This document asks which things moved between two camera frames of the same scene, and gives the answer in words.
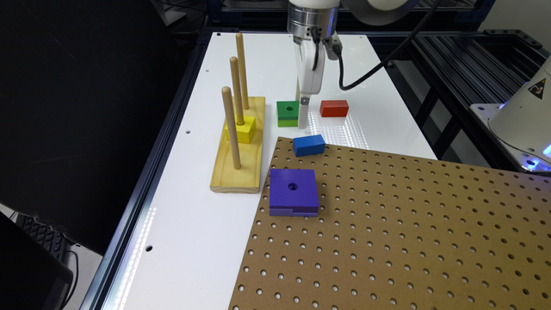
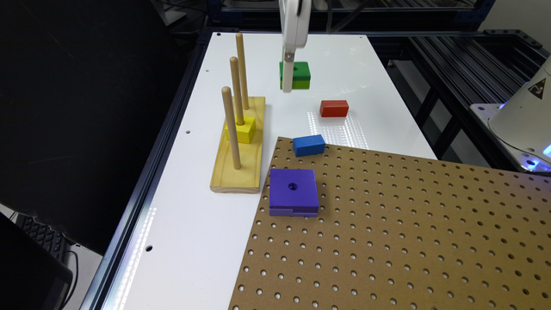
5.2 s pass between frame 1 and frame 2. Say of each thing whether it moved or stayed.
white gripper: moved
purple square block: stayed
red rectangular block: stayed
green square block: moved
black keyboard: stayed
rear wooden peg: stayed
